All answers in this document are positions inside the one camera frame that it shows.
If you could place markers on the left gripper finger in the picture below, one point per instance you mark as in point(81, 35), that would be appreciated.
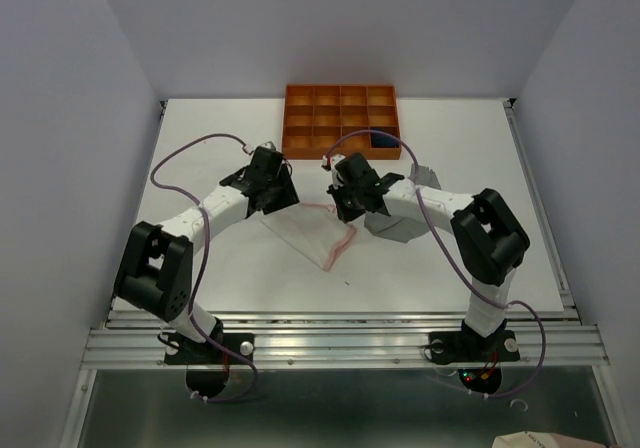
point(258, 203)
point(282, 192)

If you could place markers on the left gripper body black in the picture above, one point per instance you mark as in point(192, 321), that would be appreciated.
point(270, 184)

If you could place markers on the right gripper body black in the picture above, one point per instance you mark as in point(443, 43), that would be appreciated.
point(356, 190)

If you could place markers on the white pink grey underwear pile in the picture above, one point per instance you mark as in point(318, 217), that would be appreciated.
point(313, 230)

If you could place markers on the navy blue underwear white trim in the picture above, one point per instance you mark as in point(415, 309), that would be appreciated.
point(384, 138)

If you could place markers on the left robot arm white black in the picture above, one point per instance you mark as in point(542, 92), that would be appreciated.
point(156, 269)

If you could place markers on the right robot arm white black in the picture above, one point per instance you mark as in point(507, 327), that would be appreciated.
point(478, 234)

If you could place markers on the orange compartment tray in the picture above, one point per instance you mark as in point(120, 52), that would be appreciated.
point(318, 118)

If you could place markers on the white pink bag corner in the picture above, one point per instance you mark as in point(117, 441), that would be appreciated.
point(528, 439)

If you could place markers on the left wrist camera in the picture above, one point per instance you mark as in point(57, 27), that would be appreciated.
point(250, 149)

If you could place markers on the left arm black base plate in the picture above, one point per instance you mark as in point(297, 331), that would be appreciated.
point(181, 351)

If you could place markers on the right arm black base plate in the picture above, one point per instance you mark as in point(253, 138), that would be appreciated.
point(447, 347)

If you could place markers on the aluminium rail frame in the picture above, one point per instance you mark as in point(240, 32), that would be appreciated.
point(339, 352)

